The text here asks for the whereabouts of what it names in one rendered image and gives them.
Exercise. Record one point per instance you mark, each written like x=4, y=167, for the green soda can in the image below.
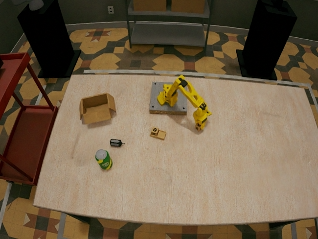
x=103, y=159

